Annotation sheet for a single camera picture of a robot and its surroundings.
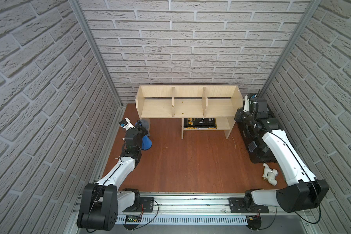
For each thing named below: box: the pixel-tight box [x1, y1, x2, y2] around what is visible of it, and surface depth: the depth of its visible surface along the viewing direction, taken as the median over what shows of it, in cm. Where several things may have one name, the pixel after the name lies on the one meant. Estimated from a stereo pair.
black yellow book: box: [183, 117, 218, 130], surface depth 92 cm
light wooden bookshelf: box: [135, 85, 244, 140], surface depth 86 cm
